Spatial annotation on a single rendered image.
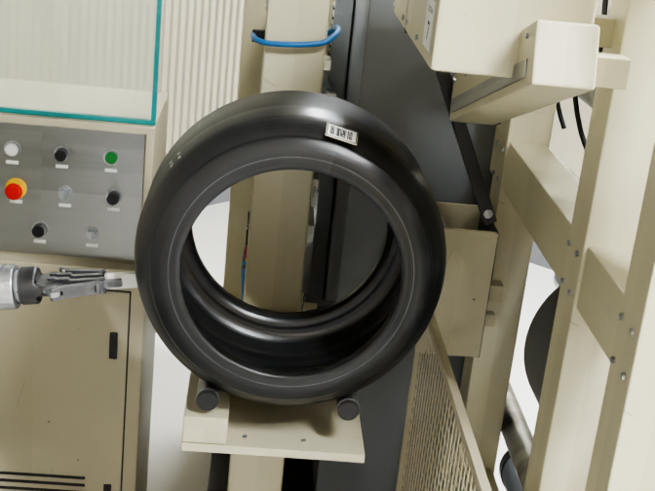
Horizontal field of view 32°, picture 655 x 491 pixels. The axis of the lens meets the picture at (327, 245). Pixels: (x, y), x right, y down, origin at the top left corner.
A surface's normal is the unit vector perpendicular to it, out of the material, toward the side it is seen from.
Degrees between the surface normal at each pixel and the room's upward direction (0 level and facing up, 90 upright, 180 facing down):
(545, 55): 72
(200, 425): 90
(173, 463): 0
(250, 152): 80
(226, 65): 90
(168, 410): 0
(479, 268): 90
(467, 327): 90
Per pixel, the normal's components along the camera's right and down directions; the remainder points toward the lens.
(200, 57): 0.76, 0.29
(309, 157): 0.07, 0.16
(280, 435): 0.10, -0.94
